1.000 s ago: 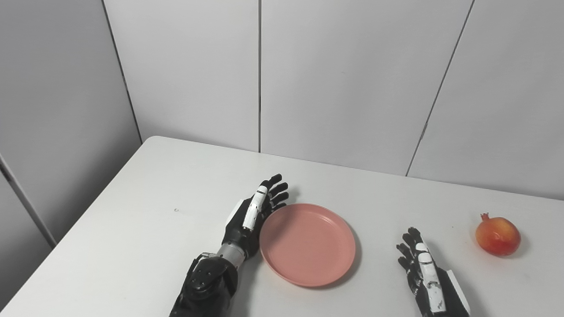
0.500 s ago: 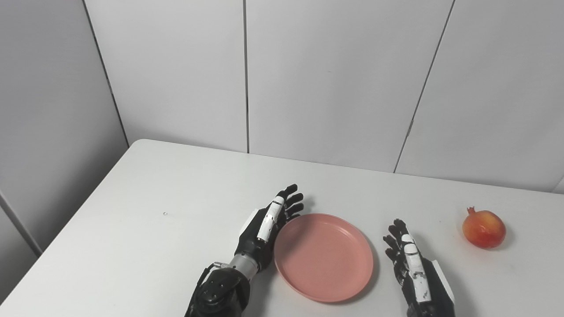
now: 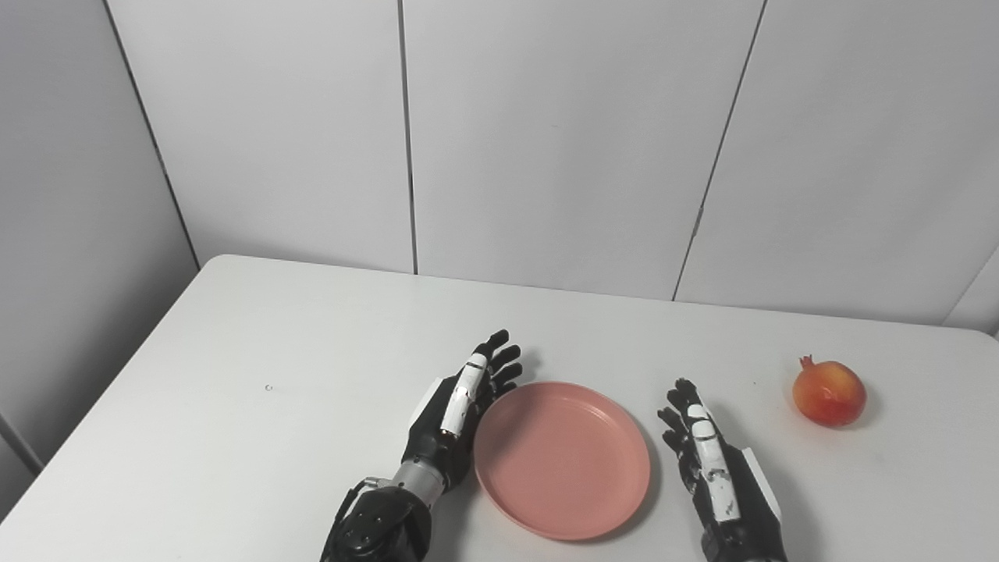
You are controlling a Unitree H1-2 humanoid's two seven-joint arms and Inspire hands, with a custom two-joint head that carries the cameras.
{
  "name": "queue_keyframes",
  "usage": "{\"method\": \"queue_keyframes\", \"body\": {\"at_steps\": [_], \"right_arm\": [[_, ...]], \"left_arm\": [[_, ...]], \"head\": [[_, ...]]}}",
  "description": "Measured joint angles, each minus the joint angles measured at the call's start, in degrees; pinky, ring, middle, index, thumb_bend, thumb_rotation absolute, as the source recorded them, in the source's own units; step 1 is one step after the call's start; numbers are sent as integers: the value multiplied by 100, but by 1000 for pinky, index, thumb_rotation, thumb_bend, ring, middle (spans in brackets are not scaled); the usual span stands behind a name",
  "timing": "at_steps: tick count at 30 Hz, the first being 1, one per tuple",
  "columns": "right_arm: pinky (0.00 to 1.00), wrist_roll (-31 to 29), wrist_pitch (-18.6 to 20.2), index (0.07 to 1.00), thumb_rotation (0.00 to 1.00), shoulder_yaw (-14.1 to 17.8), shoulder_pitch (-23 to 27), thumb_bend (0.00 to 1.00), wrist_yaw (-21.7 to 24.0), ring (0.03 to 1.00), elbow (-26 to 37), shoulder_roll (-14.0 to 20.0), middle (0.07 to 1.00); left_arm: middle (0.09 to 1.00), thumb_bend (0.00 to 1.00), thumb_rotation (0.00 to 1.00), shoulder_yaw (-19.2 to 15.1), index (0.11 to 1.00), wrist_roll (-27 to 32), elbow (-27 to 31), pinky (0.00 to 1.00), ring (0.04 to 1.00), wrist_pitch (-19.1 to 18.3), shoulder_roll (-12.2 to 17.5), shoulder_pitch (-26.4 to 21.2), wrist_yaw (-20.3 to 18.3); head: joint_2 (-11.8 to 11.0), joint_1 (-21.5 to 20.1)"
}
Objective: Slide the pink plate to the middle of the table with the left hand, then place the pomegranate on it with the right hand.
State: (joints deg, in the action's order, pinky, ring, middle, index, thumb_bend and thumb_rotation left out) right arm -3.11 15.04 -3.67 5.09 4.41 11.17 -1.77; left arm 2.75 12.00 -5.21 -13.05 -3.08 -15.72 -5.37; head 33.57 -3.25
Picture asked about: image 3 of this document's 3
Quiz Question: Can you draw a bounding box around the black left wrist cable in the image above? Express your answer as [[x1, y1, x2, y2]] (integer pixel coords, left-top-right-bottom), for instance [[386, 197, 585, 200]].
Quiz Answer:
[[332, 477, 385, 532]]

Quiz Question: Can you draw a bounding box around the pink round plate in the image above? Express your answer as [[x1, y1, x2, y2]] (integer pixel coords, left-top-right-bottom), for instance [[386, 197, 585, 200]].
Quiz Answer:
[[474, 381, 652, 541]]

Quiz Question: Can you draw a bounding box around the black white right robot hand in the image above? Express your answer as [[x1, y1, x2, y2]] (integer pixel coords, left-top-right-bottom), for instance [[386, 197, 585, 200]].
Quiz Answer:
[[657, 379, 789, 562]]

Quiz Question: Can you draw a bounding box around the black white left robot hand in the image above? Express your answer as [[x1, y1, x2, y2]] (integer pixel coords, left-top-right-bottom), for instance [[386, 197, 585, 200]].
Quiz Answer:
[[401, 329, 522, 493]]

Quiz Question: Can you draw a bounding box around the red orange pomegranate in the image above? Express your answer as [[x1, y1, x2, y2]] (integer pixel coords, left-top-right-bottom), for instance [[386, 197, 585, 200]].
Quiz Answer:
[[792, 355, 868, 428]]

